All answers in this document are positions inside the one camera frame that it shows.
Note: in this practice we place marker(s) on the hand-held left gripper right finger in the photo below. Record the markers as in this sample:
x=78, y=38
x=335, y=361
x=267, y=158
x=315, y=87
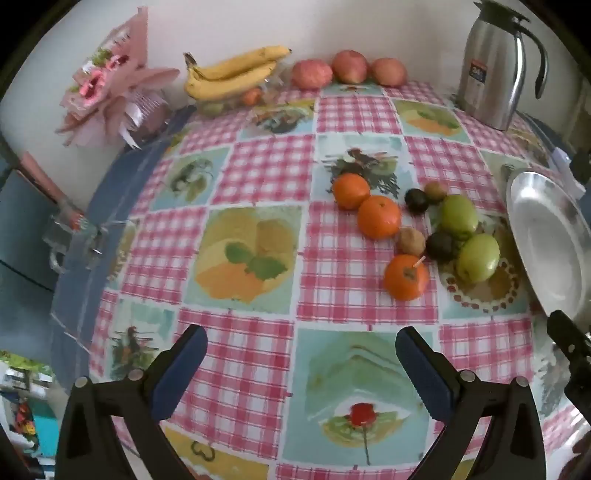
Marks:
x=422, y=369

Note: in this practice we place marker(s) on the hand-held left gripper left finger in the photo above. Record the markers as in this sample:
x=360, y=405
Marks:
x=182, y=364

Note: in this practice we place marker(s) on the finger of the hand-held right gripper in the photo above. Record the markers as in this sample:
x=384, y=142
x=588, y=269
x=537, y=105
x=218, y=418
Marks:
x=570, y=341

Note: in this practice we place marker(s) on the orange with pale stem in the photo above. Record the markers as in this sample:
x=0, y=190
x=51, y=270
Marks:
x=405, y=279

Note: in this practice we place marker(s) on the round metal plate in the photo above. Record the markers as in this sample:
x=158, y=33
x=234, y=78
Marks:
x=549, y=240

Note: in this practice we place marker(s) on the green round fruit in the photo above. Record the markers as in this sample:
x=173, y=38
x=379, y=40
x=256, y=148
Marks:
x=478, y=257
x=458, y=214

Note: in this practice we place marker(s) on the dark round fruit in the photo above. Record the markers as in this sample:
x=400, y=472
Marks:
x=440, y=244
x=416, y=201

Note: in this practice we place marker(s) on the brown kiwi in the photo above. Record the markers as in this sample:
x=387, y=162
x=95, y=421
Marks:
x=411, y=241
x=435, y=191

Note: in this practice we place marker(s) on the clear glass mug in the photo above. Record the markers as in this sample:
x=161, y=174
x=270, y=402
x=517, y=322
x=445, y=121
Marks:
x=69, y=240

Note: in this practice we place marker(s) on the white power strip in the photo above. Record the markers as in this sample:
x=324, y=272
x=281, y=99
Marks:
x=565, y=166

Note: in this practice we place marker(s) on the checked fruit print tablecloth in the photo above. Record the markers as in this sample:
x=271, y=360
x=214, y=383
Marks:
x=258, y=184

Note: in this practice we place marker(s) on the clear plastic fruit container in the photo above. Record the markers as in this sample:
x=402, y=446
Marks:
x=240, y=99

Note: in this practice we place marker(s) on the small orange in container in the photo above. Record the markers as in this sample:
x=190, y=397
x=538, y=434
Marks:
x=252, y=96

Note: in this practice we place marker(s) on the pink wrapped flower bouquet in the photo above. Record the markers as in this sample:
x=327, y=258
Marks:
x=115, y=87

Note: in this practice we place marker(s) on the stainless steel thermos jug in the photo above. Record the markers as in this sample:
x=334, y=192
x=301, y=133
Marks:
x=491, y=64

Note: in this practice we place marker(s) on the yellow banana bunch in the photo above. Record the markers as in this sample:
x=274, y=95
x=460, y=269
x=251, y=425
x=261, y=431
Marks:
x=231, y=78

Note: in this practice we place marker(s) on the small red apple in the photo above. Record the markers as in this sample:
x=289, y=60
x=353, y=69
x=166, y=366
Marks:
x=389, y=71

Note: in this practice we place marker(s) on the large red apple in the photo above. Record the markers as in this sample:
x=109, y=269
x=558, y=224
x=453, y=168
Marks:
x=311, y=74

